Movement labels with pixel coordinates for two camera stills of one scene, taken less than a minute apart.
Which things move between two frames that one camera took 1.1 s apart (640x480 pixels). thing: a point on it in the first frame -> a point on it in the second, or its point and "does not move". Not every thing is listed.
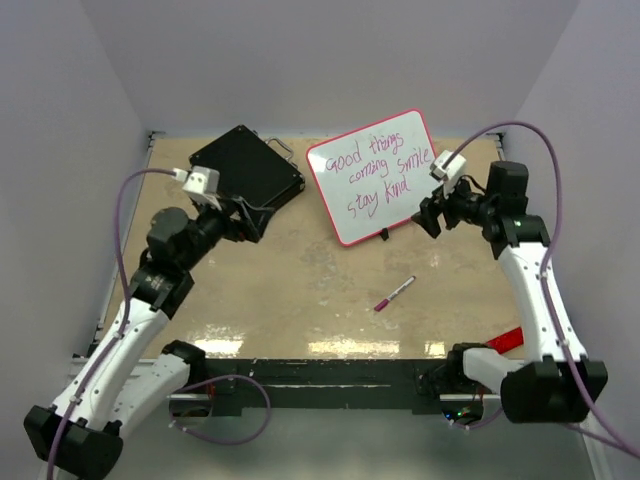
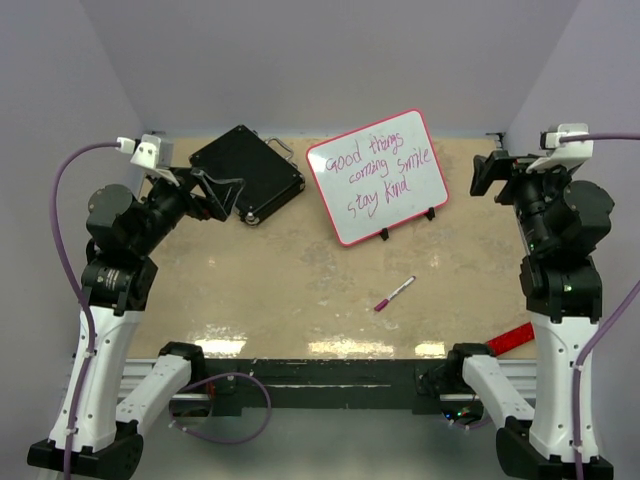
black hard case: [251, 166] does not move
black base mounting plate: [324, 387] does not move
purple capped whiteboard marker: [387, 300] does not move
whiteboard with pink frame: [376, 177] does not move
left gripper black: [246, 229] -> [220, 195]
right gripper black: [432, 207] -> [499, 165]
